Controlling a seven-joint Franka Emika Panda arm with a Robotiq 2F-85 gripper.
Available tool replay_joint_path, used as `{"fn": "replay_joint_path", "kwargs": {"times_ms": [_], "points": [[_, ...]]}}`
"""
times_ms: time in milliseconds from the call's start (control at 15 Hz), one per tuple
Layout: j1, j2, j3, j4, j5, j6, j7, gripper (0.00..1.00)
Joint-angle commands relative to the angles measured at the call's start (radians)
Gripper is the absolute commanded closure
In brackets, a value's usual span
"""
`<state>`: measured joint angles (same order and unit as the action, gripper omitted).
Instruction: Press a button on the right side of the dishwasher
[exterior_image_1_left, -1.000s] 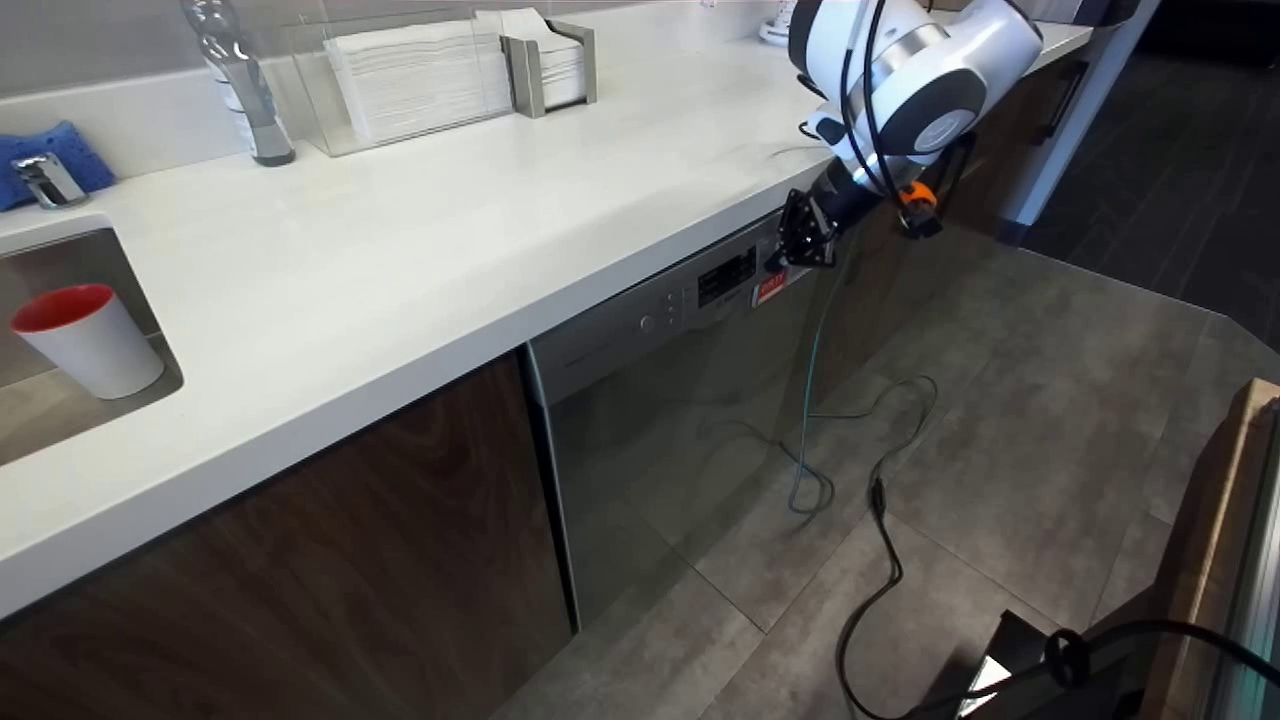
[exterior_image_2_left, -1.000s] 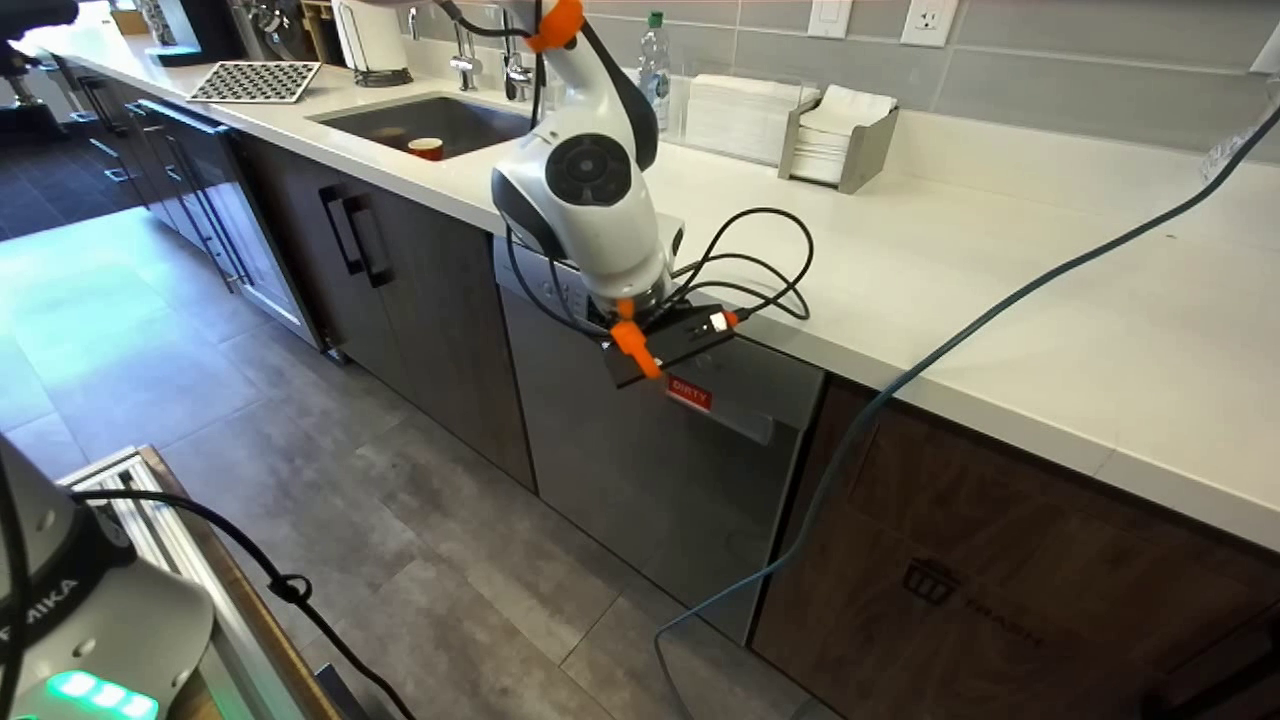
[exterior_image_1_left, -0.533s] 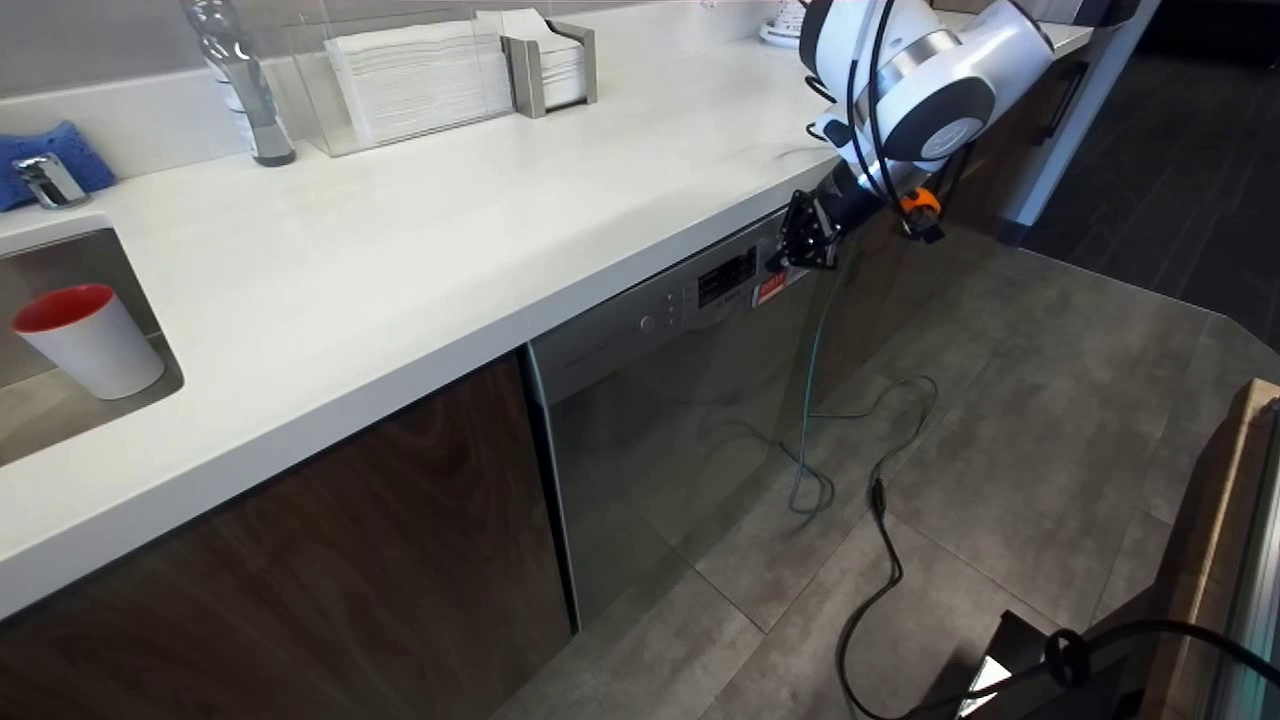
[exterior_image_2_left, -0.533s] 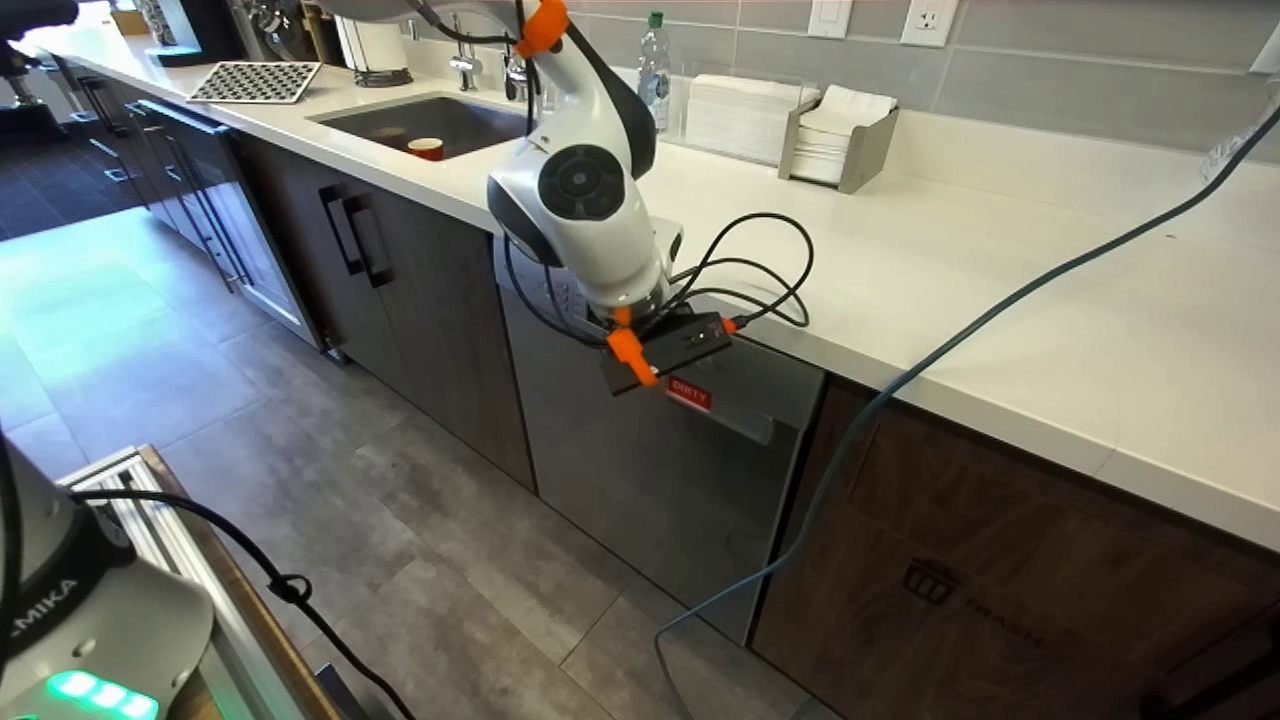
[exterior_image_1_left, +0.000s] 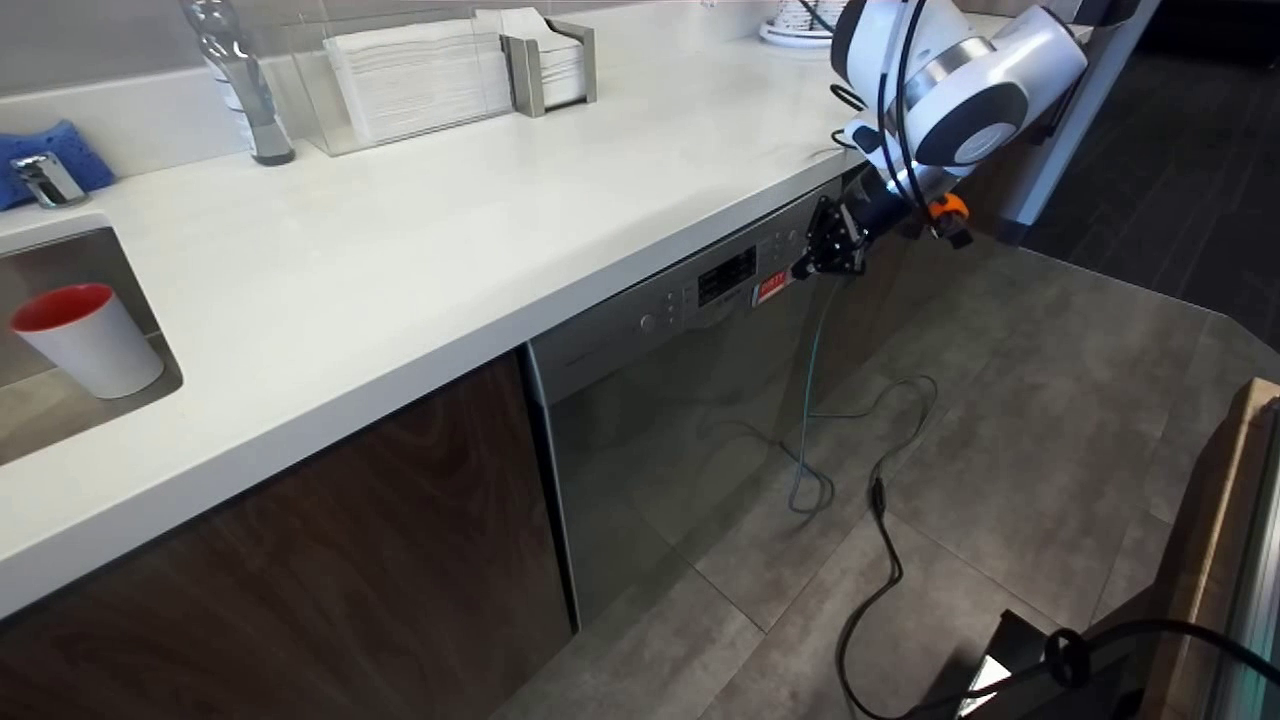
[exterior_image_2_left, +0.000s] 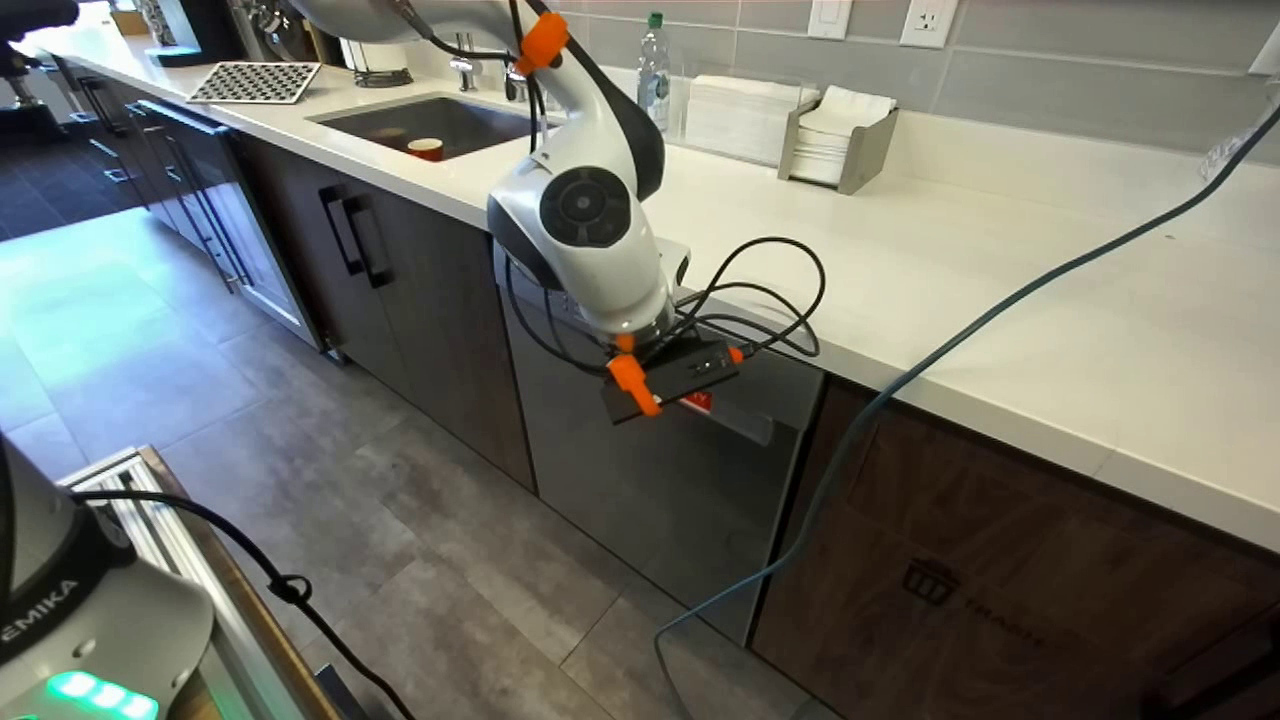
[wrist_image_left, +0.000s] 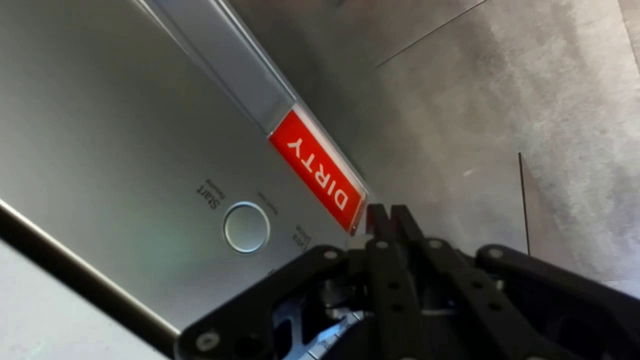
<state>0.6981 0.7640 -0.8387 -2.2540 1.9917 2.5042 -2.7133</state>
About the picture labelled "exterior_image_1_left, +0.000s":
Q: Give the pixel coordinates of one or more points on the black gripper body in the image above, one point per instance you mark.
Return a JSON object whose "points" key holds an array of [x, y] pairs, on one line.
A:
{"points": [[853, 221]]}

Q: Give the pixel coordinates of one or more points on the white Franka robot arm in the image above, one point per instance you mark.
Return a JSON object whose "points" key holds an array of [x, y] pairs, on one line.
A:
{"points": [[980, 81]]}

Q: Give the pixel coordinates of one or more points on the stainless steel dishwasher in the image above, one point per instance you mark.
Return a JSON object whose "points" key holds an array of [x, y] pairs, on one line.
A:
{"points": [[666, 426]]}

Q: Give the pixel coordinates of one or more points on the white upright panel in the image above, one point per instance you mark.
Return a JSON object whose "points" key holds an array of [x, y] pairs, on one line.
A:
{"points": [[1073, 121]]}

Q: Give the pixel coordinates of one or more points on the grey napkin holder with napkins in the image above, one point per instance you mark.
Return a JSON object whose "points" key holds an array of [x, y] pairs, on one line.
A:
{"points": [[544, 62]]}

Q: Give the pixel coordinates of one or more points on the black box with white label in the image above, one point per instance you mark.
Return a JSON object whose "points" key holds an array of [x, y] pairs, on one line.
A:
{"points": [[1025, 661]]}

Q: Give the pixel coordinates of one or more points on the wooden edged robot table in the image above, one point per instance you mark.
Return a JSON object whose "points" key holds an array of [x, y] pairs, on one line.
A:
{"points": [[1202, 573]]}

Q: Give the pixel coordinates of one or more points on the white cup with red inside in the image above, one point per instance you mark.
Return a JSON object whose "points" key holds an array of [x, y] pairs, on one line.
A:
{"points": [[94, 347]]}

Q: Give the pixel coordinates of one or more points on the blue sponge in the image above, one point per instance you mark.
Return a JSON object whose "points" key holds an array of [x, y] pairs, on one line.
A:
{"points": [[63, 161]]}

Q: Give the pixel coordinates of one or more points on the steel kitchen sink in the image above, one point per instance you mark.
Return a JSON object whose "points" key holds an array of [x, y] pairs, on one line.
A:
{"points": [[41, 412]]}

